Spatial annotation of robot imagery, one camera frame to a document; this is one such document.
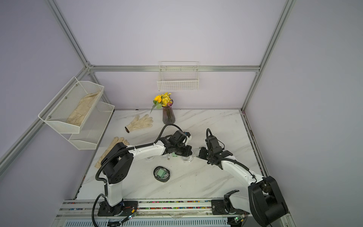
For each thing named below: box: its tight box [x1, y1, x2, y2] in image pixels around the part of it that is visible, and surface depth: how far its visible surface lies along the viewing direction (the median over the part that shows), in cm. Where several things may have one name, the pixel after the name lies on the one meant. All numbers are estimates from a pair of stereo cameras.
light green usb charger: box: [156, 168, 167, 179], surface depth 85 cm
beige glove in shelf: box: [66, 91, 100, 127], surface depth 80 cm
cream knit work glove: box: [124, 113, 154, 133], surface depth 113 cm
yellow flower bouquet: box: [149, 92, 174, 114], surface depth 95 cm
